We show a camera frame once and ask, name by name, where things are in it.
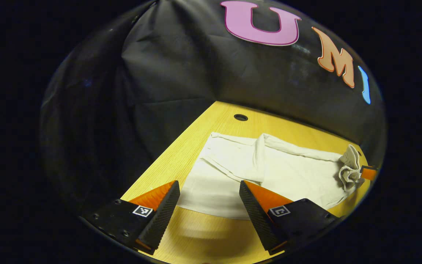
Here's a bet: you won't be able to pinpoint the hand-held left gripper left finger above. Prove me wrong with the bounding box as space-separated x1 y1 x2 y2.
80 180 181 256

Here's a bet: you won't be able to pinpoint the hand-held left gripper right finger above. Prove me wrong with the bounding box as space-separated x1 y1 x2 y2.
239 180 341 256

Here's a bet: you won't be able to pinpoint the black backdrop cloth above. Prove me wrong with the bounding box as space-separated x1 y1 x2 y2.
39 0 387 217

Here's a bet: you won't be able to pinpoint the white jeans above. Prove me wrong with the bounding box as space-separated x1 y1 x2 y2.
177 132 366 220

